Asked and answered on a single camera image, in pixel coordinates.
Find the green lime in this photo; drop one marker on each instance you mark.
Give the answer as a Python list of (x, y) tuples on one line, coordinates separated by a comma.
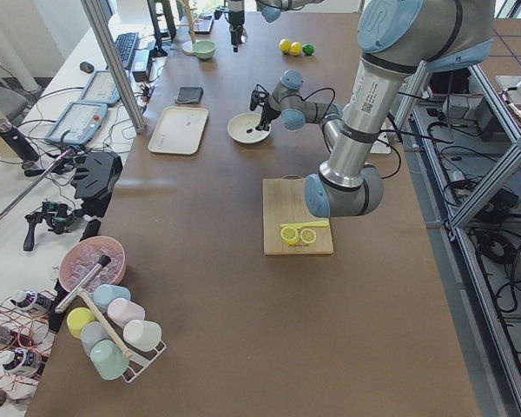
[(308, 49)]

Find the blue teach pendant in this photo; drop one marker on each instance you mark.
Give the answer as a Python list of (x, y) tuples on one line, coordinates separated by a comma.
[(78, 123), (101, 88)]

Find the cream rabbit tray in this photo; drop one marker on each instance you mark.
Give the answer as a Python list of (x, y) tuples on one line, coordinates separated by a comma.
[(178, 131)]

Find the pink ribbed bowl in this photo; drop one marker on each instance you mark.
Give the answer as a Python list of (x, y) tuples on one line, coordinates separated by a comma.
[(85, 255)]

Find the pale pink plastic cup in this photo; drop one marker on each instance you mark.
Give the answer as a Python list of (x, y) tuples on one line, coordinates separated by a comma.
[(121, 311)]

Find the grey green plastic cup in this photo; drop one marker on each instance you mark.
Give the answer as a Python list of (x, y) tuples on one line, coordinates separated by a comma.
[(105, 355)]

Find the yellow green plastic cup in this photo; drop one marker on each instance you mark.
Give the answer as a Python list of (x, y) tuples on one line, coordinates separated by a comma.
[(78, 319)]

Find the wooden cutting board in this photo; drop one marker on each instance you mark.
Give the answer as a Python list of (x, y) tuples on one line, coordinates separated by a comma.
[(283, 202)]

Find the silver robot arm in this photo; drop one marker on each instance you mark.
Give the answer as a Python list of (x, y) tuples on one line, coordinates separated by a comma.
[(394, 38), (272, 9)]

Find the mint green bowl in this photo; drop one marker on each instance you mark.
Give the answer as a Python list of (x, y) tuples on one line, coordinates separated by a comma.
[(204, 49)]

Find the black keyboard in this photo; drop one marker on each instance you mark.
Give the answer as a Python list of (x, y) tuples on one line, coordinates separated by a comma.
[(125, 45)]

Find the grey folded cloth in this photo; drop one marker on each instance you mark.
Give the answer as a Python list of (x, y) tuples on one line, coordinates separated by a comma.
[(189, 95)]

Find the black computer mouse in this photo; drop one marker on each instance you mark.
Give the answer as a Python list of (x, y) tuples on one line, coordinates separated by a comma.
[(87, 67)]

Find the mint green plastic cup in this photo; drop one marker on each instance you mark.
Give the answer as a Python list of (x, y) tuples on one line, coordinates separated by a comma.
[(143, 335)]

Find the yellow plastic knife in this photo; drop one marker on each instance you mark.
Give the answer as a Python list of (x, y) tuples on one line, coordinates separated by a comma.
[(313, 224)]

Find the wooden glass stand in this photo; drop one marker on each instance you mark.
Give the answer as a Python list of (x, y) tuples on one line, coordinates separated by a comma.
[(187, 47)]

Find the light blue plastic cup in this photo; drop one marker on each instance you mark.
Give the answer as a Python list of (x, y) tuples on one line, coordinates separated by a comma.
[(106, 293)]

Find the yellow lemon outer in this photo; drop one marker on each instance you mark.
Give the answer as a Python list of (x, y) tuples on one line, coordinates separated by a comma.
[(285, 45)]

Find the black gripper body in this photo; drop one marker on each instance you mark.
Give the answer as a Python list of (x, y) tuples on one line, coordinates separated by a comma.
[(235, 19), (269, 109)]

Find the cream round plate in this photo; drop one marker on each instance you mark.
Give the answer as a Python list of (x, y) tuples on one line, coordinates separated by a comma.
[(238, 124)]

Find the steel black-tipped muddler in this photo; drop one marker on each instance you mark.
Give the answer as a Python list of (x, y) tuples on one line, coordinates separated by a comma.
[(62, 305)]

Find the wooden rack handle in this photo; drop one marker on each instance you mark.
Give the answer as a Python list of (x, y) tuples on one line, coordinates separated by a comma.
[(104, 322)]

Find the white wire cup rack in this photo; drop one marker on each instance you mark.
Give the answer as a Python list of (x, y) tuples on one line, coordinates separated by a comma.
[(140, 361)]

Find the lemon slice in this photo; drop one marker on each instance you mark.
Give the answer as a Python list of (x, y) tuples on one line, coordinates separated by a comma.
[(308, 236), (290, 236)]

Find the yellow lemon near lime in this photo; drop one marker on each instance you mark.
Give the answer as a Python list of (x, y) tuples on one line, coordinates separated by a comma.
[(296, 49)]

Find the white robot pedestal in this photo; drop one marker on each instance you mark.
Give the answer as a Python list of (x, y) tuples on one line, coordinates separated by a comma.
[(381, 146)]

